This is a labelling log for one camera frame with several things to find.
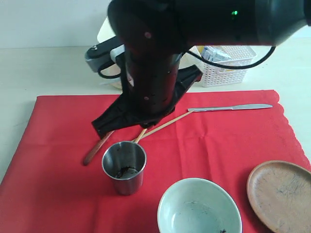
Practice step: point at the wooden chopstick flat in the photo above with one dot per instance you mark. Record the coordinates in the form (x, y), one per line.
(166, 124)

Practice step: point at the brown wooden plate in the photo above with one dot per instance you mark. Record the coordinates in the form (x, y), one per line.
(279, 193)

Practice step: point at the small milk carton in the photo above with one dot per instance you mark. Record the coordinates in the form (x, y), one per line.
(214, 54)

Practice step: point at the pale green ceramic bowl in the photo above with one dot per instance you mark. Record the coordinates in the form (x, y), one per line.
(196, 205)

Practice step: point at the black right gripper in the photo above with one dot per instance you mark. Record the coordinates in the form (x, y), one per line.
(154, 86)

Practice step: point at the wooden chopstick steep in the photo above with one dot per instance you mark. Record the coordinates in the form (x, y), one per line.
(140, 136)

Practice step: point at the stainless steel cup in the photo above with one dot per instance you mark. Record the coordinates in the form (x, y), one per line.
(124, 163)

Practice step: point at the white perforated plastic basket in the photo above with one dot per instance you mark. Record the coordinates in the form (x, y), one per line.
(215, 76)

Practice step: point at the silver table knife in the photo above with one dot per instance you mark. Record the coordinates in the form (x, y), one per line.
(229, 108)

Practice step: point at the red tablecloth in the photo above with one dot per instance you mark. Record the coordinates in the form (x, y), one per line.
(46, 188)

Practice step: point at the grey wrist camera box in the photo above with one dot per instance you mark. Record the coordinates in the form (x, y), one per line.
(106, 54)

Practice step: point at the cream plastic bin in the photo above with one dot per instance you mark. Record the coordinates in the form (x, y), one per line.
(104, 34)

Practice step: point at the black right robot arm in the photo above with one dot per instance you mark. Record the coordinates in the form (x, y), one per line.
(157, 33)

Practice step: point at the brown wooden spoon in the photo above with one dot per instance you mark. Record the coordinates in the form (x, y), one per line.
(95, 149)

